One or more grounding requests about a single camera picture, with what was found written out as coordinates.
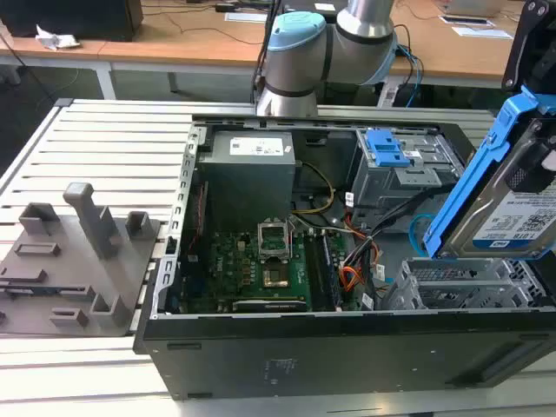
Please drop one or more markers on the black open PC case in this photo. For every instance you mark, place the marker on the black open PC case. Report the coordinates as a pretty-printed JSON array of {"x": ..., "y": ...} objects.
[{"x": 304, "y": 360}]

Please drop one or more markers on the hard disk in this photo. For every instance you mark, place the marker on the hard disk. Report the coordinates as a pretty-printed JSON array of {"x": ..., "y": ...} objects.
[{"x": 499, "y": 217}]

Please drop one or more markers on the black graphics card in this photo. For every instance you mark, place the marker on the black graphics card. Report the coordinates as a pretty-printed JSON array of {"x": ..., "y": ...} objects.
[{"x": 269, "y": 304}]

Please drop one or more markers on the black box on desk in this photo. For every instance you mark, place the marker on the black box on desk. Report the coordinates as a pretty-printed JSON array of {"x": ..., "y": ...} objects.
[{"x": 69, "y": 19}]

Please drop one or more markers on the blue plastic drive latch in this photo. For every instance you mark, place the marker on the blue plastic drive latch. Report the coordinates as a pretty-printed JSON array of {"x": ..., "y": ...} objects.
[{"x": 386, "y": 150}]

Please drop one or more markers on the grey parts rack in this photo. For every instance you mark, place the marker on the grey parts rack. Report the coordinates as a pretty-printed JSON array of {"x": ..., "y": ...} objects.
[{"x": 65, "y": 278}]

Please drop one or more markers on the crumpled white paper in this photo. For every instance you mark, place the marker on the crumpled white paper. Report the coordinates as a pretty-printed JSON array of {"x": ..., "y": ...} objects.
[{"x": 54, "y": 40}]

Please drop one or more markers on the grey power supply unit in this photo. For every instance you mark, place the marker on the grey power supply unit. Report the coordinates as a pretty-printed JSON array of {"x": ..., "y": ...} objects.
[{"x": 243, "y": 182}]

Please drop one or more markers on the wooden desk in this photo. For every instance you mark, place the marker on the wooden desk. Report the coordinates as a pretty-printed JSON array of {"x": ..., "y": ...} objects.
[{"x": 195, "y": 43}]

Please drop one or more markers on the metal drive cage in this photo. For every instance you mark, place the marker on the metal drive cage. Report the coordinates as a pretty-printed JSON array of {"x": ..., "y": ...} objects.
[{"x": 391, "y": 187}]

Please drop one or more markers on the black RAM stick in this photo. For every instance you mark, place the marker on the black RAM stick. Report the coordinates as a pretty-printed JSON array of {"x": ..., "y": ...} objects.
[
  {"x": 316, "y": 273},
  {"x": 333, "y": 278}
]

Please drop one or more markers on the CPU socket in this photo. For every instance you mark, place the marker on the CPU socket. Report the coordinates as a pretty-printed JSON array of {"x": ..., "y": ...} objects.
[{"x": 276, "y": 278}]

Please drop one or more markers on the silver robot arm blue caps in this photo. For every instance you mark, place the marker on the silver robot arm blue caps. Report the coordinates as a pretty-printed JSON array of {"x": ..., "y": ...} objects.
[{"x": 295, "y": 65}]

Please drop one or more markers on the metal disk bay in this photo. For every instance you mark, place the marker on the metal disk bay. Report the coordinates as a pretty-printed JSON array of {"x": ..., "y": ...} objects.
[{"x": 456, "y": 282}]

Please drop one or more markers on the green motherboard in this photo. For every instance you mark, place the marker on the green motherboard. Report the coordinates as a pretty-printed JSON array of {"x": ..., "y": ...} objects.
[{"x": 234, "y": 269}]

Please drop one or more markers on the white paper sheet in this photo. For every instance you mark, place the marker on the white paper sheet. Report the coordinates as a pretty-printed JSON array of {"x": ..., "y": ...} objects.
[
  {"x": 482, "y": 32},
  {"x": 245, "y": 17}
]

